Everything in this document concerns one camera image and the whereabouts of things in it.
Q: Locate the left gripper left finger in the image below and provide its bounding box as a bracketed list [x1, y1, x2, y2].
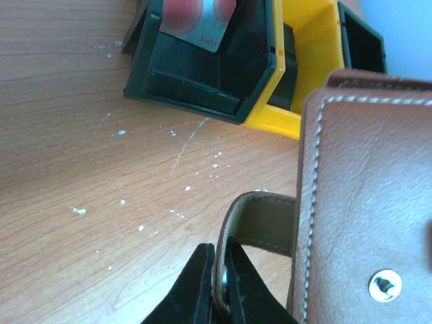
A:
[142, 243, 215, 324]

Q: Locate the red white credit card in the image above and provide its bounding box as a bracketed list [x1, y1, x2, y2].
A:
[160, 0, 237, 53]

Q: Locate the black right card bin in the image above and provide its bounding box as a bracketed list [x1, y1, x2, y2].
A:
[337, 1, 387, 74]

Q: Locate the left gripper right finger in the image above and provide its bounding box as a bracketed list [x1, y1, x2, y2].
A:
[224, 239, 296, 324]

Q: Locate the yellow middle card bin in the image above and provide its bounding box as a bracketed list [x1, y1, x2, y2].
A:
[243, 1, 345, 139]

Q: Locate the black left card bin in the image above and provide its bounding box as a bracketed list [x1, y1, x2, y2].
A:
[121, 1, 286, 124]

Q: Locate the brown leather card holder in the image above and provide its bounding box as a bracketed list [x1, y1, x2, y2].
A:
[213, 70, 431, 323]

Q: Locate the black card bin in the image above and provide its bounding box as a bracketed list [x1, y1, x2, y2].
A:
[337, 1, 387, 74]
[121, 1, 286, 124]

